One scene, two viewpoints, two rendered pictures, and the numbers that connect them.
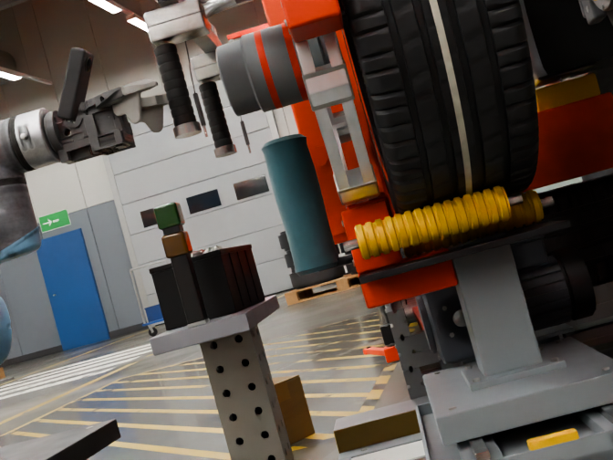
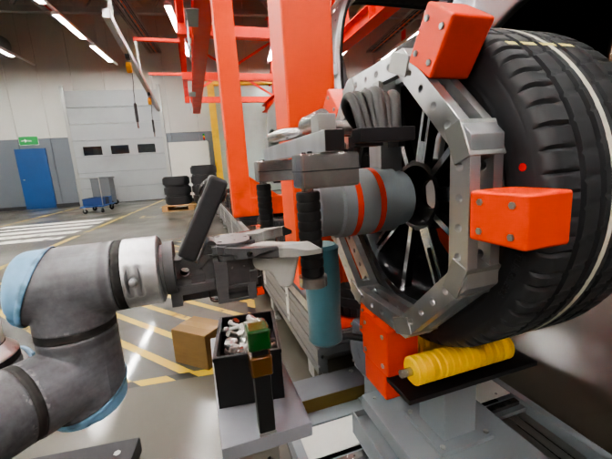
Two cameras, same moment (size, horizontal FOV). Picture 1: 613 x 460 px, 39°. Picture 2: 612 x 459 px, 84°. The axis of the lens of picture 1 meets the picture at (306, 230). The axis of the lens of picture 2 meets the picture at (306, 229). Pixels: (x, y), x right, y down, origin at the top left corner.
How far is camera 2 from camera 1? 1.04 m
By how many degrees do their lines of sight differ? 25
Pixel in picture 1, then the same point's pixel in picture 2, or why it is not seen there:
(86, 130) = (209, 272)
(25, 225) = (116, 381)
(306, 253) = (326, 334)
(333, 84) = (486, 282)
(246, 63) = (347, 204)
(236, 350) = not seen: hidden behind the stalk
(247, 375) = not seen: hidden behind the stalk
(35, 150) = (144, 297)
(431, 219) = (469, 362)
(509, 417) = not seen: outside the picture
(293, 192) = (327, 290)
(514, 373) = (467, 444)
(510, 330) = (464, 412)
